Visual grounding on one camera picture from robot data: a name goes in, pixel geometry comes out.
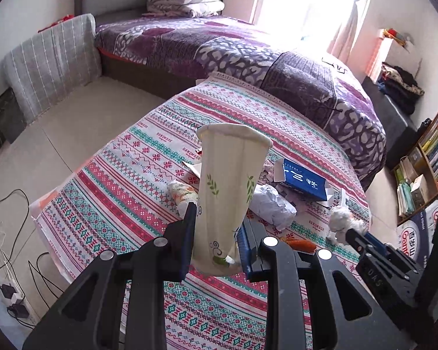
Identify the white paper ball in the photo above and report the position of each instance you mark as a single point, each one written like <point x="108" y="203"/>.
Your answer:
<point x="269" y="205"/>

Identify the black box on floor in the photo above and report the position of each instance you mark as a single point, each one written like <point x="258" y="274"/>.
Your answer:
<point x="12" y="121"/>

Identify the paper cup with leaves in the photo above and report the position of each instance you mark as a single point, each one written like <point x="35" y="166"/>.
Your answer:
<point x="232" y="160"/>

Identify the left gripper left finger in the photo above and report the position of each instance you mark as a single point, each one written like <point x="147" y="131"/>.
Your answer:
<point x="119" y="298"/>

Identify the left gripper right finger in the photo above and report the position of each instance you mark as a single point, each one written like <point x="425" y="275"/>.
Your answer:
<point x="313" y="299"/>

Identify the white tissue wad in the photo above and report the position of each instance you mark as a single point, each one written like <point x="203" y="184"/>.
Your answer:
<point x="341" y="220"/>

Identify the red white paper box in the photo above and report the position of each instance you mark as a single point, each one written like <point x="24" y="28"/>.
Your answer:
<point x="195" y="168"/>

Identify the folded white quilt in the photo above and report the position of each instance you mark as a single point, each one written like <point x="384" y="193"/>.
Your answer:
<point x="185" y="8"/>

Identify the grey checked covered chair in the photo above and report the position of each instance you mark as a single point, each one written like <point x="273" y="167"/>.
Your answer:
<point x="45" y="69"/>

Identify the pink curtain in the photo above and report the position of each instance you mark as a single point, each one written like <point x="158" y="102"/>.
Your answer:
<point x="343" y="41"/>

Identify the black bench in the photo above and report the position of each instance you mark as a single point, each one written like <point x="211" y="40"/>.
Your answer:
<point x="401" y="132"/>

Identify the folded clothes pile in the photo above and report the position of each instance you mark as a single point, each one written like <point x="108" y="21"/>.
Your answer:
<point x="400" y="86"/>

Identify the striped patterned table cloth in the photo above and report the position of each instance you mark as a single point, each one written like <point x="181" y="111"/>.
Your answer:
<point x="119" y="200"/>

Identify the orange peel piece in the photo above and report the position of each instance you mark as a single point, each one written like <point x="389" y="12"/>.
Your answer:
<point x="302" y="245"/>

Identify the printed plastic bag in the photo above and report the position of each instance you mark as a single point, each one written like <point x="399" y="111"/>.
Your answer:
<point x="182" y="194"/>

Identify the wooden bookshelf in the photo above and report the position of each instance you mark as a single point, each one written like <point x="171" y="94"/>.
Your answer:
<point x="417" y="174"/>

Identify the blue white carton box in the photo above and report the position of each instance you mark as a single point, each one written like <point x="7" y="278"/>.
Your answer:
<point x="302" y="180"/>

